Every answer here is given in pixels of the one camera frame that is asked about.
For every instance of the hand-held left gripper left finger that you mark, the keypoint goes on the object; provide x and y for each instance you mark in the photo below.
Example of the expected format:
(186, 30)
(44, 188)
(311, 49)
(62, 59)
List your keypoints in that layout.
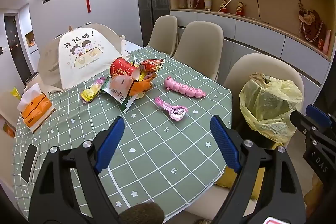
(110, 145)

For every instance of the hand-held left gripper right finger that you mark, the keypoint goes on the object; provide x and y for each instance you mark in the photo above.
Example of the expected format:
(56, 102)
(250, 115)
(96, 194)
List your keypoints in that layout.
(225, 145)

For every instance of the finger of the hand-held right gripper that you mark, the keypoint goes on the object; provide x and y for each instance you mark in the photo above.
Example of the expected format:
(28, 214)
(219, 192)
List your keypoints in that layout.
(316, 153)
(319, 115)

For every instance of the black trash bin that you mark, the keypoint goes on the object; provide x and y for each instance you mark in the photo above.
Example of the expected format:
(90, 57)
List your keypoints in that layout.
(244, 132)

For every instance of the bin with yellow-green bag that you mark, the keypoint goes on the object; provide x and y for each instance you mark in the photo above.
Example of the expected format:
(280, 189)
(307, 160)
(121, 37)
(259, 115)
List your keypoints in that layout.
(267, 108)

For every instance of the yellow wafer packet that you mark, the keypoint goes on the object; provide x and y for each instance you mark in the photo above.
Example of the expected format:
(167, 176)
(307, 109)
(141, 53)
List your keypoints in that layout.
(90, 92)

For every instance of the pink white snack packet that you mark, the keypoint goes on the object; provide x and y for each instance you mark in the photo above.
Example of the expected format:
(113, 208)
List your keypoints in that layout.
(120, 87)

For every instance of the orange plastic bag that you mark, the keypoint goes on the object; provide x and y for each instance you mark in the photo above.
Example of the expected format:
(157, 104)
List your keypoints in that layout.
(143, 86)

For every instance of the person's left hand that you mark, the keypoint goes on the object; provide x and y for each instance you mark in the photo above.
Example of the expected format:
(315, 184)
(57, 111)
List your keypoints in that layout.
(141, 213)

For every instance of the yellow seat cushion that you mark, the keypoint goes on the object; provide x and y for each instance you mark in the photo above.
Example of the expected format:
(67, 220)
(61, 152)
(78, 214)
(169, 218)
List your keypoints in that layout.
(223, 180)

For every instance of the green white snack packet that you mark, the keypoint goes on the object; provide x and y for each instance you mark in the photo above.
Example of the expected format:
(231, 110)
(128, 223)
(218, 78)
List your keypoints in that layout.
(129, 103)

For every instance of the green checked tablecloth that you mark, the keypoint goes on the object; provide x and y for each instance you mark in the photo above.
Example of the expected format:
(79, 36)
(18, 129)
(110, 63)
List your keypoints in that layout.
(157, 155)

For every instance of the small purple wrapper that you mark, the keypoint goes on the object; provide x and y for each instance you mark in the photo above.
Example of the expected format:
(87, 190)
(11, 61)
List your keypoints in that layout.
(100, 81)

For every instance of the pink caterpillar toy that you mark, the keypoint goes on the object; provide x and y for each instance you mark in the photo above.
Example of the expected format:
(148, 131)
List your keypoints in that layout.
(183, 87)

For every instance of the red paper cup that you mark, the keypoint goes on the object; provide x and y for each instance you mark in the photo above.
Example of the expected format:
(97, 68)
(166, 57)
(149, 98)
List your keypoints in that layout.
(122, 67)

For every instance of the orange white tissue box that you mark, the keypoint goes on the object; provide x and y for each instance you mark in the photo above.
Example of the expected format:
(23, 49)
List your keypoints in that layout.
(36, 111)

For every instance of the printed mesh food cover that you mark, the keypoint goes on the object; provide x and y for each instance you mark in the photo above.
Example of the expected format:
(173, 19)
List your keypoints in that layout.
(78, 69)

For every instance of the smartphone in white case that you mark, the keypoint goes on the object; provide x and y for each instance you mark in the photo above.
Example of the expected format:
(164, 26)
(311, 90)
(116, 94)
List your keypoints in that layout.
(29, 163)

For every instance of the red snack wrapper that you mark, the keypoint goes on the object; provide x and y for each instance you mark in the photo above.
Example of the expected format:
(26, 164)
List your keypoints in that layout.
(152, 65)

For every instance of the large red pearl ornament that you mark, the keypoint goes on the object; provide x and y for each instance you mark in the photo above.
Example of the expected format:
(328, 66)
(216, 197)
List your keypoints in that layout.
(312, 24)

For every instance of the grey cylinder flask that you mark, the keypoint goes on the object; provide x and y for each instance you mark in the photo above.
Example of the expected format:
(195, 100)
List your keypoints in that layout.
(32, 79)

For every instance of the small yellow packet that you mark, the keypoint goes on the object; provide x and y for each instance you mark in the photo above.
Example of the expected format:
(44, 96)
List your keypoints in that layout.
(15, 93)

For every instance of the red gold figurine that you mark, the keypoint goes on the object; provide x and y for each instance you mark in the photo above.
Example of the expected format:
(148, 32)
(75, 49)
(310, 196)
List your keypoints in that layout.
(223, 6)
(240, 8)

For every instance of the dark door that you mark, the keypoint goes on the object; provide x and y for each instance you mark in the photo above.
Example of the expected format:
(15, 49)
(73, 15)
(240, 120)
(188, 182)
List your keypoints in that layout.
(18, 48)

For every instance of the white cup with lid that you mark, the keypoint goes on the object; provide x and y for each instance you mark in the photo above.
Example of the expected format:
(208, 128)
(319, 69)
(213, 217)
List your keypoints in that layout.
(208, 2)

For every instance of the beige wall shelf cabinet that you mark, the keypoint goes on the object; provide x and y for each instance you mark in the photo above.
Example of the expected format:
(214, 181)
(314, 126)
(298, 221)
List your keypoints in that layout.
(252, 37)

